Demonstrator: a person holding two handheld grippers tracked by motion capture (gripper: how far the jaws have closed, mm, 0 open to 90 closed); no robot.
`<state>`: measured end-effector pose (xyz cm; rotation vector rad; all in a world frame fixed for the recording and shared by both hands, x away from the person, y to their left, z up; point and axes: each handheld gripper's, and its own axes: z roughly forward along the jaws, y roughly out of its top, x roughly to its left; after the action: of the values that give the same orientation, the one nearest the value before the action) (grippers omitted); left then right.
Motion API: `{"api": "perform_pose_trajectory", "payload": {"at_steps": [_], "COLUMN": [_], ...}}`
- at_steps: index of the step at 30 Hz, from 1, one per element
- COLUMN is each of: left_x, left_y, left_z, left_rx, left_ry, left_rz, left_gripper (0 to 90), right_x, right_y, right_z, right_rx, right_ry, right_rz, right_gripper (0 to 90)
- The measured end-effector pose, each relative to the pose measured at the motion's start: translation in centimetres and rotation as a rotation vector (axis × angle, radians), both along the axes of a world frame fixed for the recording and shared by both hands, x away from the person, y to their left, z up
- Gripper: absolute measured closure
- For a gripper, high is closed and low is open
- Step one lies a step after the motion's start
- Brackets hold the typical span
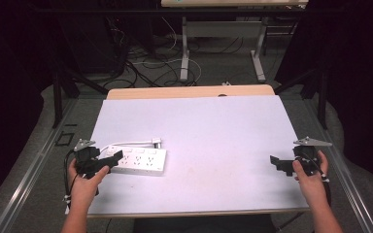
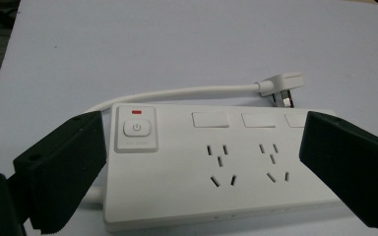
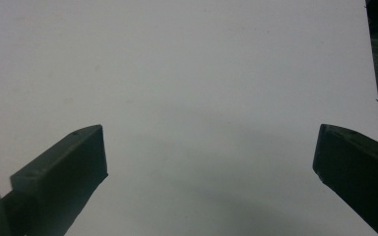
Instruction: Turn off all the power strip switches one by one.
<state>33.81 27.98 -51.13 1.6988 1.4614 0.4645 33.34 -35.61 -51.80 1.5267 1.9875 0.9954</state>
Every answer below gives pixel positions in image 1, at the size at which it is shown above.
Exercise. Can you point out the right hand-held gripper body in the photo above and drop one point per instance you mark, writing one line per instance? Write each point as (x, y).
(308, 154)

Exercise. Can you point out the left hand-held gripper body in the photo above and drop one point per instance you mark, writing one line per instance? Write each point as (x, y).
(84, 156)

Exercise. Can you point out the white power strip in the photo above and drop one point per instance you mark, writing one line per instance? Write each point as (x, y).
(142, 160)

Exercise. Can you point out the person's right hand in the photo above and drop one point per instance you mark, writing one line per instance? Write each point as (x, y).
(309, 186)

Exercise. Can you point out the person's left hand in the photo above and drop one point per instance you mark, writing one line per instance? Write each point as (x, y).
(84, 189)

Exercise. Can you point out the black metal stand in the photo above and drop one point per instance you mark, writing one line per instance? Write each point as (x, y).
(317, 93)
(58, 97)

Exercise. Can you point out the white table mat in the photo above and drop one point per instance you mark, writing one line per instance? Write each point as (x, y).
(207, 145)

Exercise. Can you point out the wooden table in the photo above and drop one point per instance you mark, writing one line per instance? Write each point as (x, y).
(187, 92)

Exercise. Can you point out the person's dark lap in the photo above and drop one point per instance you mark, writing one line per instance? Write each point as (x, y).
(204, 225)

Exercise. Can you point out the metal floor rail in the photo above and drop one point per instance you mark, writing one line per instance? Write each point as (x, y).
(29, 174)
(346, 181)

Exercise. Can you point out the white metal desk frame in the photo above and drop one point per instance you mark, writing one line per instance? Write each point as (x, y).
(221, 29)

